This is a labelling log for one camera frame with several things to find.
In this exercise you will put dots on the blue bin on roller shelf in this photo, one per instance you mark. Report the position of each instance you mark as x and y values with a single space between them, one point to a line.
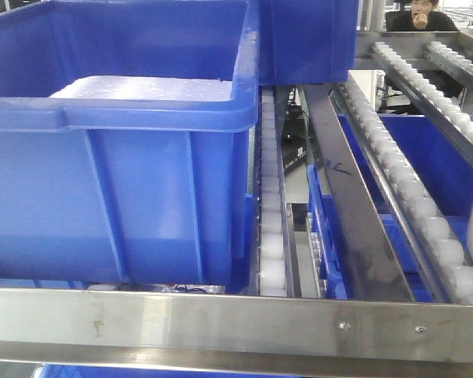
125 191

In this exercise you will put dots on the blue bin right shelf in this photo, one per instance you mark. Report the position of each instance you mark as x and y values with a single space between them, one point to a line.
306 42

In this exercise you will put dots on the blue bin lower layer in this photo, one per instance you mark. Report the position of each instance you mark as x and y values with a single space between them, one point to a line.
389 200

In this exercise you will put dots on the white roller track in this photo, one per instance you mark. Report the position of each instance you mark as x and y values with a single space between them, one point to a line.
272 274

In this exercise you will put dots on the right steel flow rack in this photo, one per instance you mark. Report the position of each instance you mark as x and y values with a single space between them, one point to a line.
222 332

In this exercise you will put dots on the seated person in black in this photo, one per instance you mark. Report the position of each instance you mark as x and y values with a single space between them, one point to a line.
423 16

